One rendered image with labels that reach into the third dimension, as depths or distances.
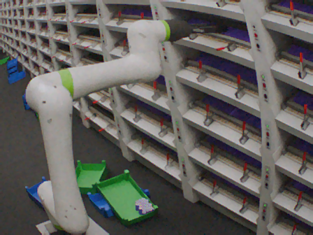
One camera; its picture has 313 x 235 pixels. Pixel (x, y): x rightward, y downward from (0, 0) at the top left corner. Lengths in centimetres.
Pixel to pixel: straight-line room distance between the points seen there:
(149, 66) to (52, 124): 48
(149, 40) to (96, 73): 22
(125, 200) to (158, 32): 112
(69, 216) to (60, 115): 35
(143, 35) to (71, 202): 63
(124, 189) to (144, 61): 107
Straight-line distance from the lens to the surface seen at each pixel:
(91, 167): 298
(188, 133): 229
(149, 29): 161
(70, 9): 336
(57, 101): 128
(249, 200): 212
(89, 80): 151
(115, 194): 251
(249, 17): 156
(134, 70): 159
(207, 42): 188
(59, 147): 133
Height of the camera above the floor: 141
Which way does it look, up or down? 23 degrees down
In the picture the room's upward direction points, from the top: 10 degrees counter-clockwise
